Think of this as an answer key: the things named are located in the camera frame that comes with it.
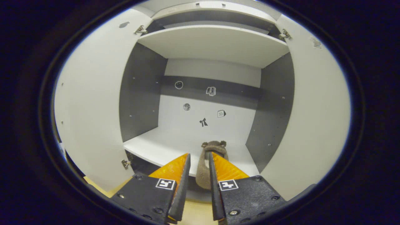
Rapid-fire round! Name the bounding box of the white shoe cabinet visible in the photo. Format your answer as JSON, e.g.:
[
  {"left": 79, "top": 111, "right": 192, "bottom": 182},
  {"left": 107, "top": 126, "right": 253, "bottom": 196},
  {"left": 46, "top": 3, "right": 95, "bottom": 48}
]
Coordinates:
[{"left": 119, "top": 0, "right": 296, "bottom": 203}]

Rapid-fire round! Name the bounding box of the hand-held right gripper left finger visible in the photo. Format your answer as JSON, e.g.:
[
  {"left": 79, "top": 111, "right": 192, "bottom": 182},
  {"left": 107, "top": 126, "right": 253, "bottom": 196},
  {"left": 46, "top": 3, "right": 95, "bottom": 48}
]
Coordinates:
[{"left": 111, "top": 152, "right": 192, "bottom": 225}]

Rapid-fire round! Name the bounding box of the brown fuzzy shoe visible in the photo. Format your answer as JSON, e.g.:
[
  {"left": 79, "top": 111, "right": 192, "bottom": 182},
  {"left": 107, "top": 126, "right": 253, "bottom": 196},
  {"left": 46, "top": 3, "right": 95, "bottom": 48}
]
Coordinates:
[{"left": 195, "top": 141, "right": 228, "bottom": 190}]

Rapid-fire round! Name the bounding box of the white cabinet door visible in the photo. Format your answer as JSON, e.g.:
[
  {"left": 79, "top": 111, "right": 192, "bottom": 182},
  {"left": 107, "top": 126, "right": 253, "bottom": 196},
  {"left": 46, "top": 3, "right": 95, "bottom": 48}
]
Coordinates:
[
  {"left": 259, "top": 14, "right": 352, "bottom": 202},
  {"left": 53, "top": 8, "right": 153, "bottom": 193}
]

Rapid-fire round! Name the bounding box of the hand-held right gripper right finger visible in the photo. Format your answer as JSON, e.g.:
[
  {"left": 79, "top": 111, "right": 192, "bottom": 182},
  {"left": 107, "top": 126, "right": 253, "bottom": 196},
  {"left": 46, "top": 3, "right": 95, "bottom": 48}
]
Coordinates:
[{"left": 208, "top": 152, "right": 288, "bottom": 225}]

